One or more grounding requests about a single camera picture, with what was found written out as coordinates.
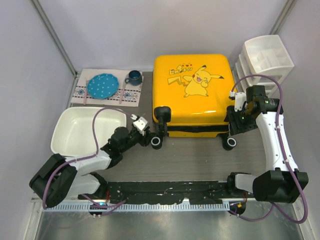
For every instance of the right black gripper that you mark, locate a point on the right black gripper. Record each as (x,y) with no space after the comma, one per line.
(235,126)

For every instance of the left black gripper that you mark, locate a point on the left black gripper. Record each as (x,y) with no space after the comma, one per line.
(145,140)

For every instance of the yellow Pikachu hard suitcase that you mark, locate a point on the yellow Pikachu hard suitcase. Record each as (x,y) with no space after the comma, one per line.
(190,96)

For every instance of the white square tray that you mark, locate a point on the white square tray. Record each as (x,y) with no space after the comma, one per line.
(73,133)

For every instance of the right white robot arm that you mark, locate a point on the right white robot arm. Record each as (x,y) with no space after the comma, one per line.
(282,180)

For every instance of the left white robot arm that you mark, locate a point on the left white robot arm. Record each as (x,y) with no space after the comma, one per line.
(63,177)

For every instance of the dark blue ceramic cup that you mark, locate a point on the dark blue ceramic cup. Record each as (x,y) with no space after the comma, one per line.
(134,78)

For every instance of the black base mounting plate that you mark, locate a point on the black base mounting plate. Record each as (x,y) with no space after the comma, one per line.
(167,192)

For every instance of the blue polka dot plate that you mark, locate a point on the blue polka dot plate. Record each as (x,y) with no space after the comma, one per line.
(102,86)

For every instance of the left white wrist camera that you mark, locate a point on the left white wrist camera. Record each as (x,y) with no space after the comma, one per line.
(140,123)

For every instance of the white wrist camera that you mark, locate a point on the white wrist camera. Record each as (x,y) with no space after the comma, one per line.
(240,99)
(140,123)

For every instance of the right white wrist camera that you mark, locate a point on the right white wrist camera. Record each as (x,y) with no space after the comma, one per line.
(240,99)

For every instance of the pink handled knife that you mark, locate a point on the pink handled knife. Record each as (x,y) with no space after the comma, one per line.
(122,92)

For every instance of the white slotted cable duct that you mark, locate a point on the white slotted cable duct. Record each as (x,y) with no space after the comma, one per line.
(185,206)

